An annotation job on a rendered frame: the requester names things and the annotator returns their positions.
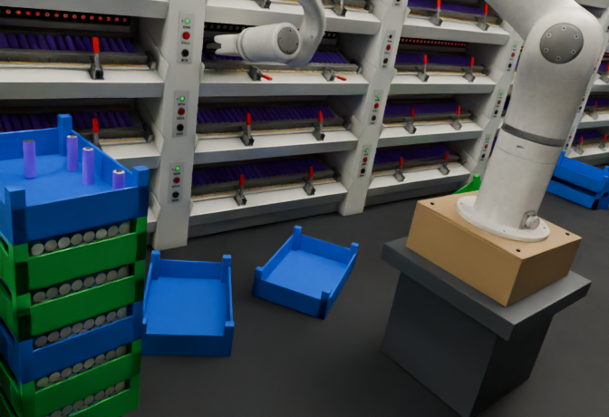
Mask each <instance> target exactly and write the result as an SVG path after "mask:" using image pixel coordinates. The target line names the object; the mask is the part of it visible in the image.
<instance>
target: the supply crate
mask: <svg viewBox="0 0 609 417"><path fill-rule="evenodd" d="M57 119H58V128H49V129H39V130H29V131H9V132H0V231H1V232H2V233H3V234H4V236H5V237H6V238H7V239H8V241H9V242H10V243H11V244H12V246H16V245H20V244H24V243H28V242H33V241H36V240H40V239H45V238H52V237H56V236H61V235H64V234H69V233H73V232H77V231H81V230H85V229H89V228H97V227H101V226H105V225H110V224H113V223H117V222H122V221H125V220H130V219H134V218H141V217H146V216H148V205H149V186H150V185H149V183H150V170H149V169H148V168H146V167H145V166H137V167H132V171H130V170H128V169H127V168H126V167H124V166H123V165H121V164H120V163H119V162H118V161H116V160H115V159H114V158H112V157H111V156H109V155H108V154H107V153H105V152H104V151H102V150H100V149H99V148H98V147H96V146H95V145H93V144H92V143H91V142H89V141H87V140H86V139H85V138H84V137H83V136H81V135H80V134H78V133H77V132H76V131H74V130H73V124H72V116H70V115H69V114H59V115H57ZM68 135H76V136H78V170H77V171H68V170H67V146H66V136H68ZM24 140H34V141H35V158H36V177H35V178H32V179H28V178H26V177H25V176H24V150H23V141H24ZM85 147H91V148H94V183H93V184H92V185H83V184H82V148H85ZM114 170H124V171H125V188H123V189H114V190H112V172H113V171H114Z"/></svg>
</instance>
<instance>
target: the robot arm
mask: <svg viewBox="0 0 609 417"><path fill-rule="evenodd" d="M295 1H296V2H297V3H299V4H300V5H301V6H302V7H303V10H304V20H303V22H302V25H301V27H300V29H299V31H298V30H297V28H296V27H295V26H294V25H292V24H290V23H279V24H268V25H262V26H256V27H250V28H247V29H245V30H243V31H242V32H241V33H240V34H226V35H216V36H215V37H214V41H215V42H212V43H209V44H207V49H208V50H209V54H220V55H228V56H241V57H242V58H243V59H244V60H246V61H248V62H250V63H259V62H276V63H283V64H286V65H289V66H293V67H298V68H299V67H303V66H305V65H307V64H308V63H309V61H310V60H311V59H312V57H313V55H314V53H315V51H316V49H317V47H318V45H319V44H320V42H321V40H322V38H323V36H324V30H325V13H324V7H323V4H322V0H295ZM485 1H486V2H487V3H488V4H489V5H490V6H491V7H492V8H493V9H494V10H495V11H496V12H497V13H498V14H499V15H500V16H501V17H502V18H503V19H504V20H505V21H506V22H507V23H508V24H509V25H510V26H511V27H512V28H513V29H514V30H515V31H516V32H517V33H518V34H519V35H520V36H521V38H522V39H523V40H524V41H525V44H524V47H523V49H522V52H521V55H520V58H519V62H518V65H517V71H516V76H515V80H514V84H513V89H512V94H511V98H510V102H509V105H508V107H507V112H506V115H505V118H504V120H503V123H502V126H501V128H500V131H499V134H498V138H497V141H496V144H495V146H494V149H493V151H492V154H491V157H490V160H489V163H488V166H487V169H486V172H485V175H484V178H483V180H482V183H481V186H480V188H479V191H478V195H477V196H467V197H462V198H460V199H458V201H457V203H456V210H457V211H458V213H459V214H460V215H461V216H462V217H463V218H464V219H466V220H467V221H468V222H469V223H471V224H472V225H474V226H476V227H478V228H481V229H483V230H485V231H487V232H489V233H491V234H494V235H497V236H500V237H503V238H508V239H512V240H516V241H522V242H541V241H544V240H546V239H547V238H548V236H549V232H550V230H549V227H548V226H547V224H546V223H545V222H544V221H543V220H541V219H540V218H539V217H537V212H538V210H539V207H540V205H541V202H542V200H543V197H544V195H545V193H546V189H547V186H548V184H549V181H550V180H551V177H552V175H553V172H554V170H555V167H556V164H557V162H558V159H559V157H560V154H561V152H562V149H563V148H564V145H565V143H566V139H567V136H568V134H569V132H570V130H571V127H572V125H573V122H574V120H575V116H576V114H577V111H578V109H579V106H580V104H581V101H582V99H583V97H584V94H585V90H586V87H587V85H588V83H589V81H590V78H591V76H592V73H593V71H594V68H595V66H596V63H597V61H598V58H599V56H600V54H601V52H602V50H603V47H604V30H603V27H602V26H601V24H600V23H599V21H598V20H597V19H596V18H595V17H594V16H593V15H592V14H590V13H589V12H588V11H587V10H585V9H584V8H583V7H582V6H581V5H579V4H578V3H577V2H575V1H574V0H485Z"/></svg>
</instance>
